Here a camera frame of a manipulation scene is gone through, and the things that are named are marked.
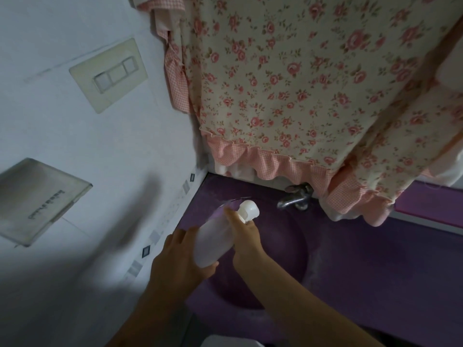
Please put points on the person's left forearm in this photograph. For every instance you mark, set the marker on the person's left forearm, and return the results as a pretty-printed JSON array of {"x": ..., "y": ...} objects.
[{"x": 144, "y": 318}]

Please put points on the cream wall light switch plate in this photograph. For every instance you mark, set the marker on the cream wall light switch plate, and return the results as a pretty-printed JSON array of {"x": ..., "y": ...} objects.
[{"x": 110, "y": 74}]

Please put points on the white plastic spray bottle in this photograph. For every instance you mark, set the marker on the white plastic spray bottle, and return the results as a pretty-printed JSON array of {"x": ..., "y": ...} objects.
[{"x": 213, "y": 242}]

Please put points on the person's left hand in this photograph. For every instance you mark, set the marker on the person's left hand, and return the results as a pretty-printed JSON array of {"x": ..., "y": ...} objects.
[{"x": 173, "y": 265}]

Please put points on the grey square wall panel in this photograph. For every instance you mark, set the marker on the grey square wall panel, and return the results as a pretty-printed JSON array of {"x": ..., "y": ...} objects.
[{"x": 38, "y": 202}]

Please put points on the person's right fingers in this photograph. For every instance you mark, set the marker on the person's right fingers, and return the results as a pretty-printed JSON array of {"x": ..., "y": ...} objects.
[{"x": 234, "y": 219}]

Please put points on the person's left thumb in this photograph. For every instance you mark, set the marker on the person's left thumb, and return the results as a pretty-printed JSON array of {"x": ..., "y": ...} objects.
[{"x": 208, "y": 271}]

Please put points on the person's right forearm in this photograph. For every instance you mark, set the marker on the person's right forearm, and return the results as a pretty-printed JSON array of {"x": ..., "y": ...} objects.
[{"x": 300, "y": 307}]

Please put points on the person's right hand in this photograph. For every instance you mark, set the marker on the person's right hand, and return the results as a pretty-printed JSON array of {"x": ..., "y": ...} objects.
[{"x": 247, "y": 243}]

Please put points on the chrome sink faucet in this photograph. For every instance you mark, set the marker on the chrome sink faucet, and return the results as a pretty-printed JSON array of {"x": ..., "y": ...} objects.
[{"x": 293, "y": 198}]

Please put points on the floral curtain with pink ruffle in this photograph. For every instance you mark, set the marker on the floral curtain with pink ruffle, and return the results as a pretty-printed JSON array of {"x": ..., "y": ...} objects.
[{"x": 289, "y": 86}]

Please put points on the purple cabinet edge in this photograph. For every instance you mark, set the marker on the purple cabinet edge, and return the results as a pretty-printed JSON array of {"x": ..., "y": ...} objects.
[{"x": 430, "y": 205}]

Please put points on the purple sink basin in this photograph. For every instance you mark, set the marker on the purple sink basin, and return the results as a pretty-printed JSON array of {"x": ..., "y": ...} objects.
[{"x": 275, "y": 249}]

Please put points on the white rounded object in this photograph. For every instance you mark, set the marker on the white rounded object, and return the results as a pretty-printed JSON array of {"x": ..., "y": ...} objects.
[{"x": 231, "y": 342}]

